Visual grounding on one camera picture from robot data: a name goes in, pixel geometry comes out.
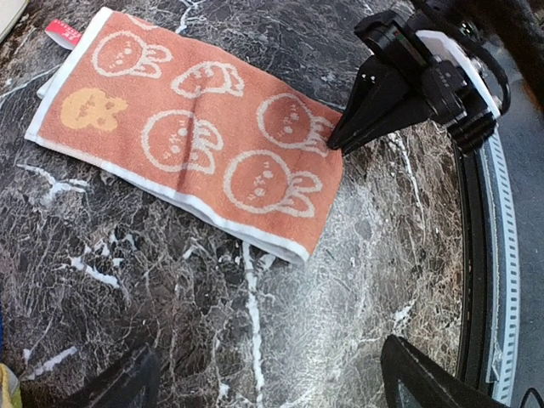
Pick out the yellow white cloth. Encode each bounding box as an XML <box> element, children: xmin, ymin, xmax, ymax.
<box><xmin>0</xmin><ymin>363</ymin><xmax>23</xmax><ymax>408</ymax></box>

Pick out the white slotted cable duct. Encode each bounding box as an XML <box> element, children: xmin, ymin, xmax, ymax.
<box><xmin>480</xmin><ymin>133</ymin><xmax>521</xmax><ymax>405</ymax></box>

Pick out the orange bunny pattern towel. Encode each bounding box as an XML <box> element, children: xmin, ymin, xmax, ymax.
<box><xmin>25</xmin><ymin>8</ymin><xmax>343</xmax><ymax>264</ymax></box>

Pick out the white plastic tub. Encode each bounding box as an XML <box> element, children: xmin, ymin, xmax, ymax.
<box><xmin>0</xmin><ymin>0</ymin><xmax>29</xmax><ymax>42</ymax></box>

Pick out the black table front rail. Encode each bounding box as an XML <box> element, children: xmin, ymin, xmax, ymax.
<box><xmin>455</xmin><ymin>151</ymin><xmax>492</xmax><ymax>394</ymax></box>

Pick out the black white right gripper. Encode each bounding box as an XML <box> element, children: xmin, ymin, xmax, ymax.
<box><xmin>326</xmin><ymin>11</ymin><xmax>501</xmax><ymax>156</ymax></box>

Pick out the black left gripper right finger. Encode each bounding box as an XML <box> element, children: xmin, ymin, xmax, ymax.
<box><xmin>380</xmin><ymin>335</ymin><xmax>504</xmax><ymax>407</ymax></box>

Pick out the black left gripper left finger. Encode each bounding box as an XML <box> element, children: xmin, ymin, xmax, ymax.
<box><xmin>59</xmin><ymin>344</ymin><xmax>161</xmax><ymax>407</ymax></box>

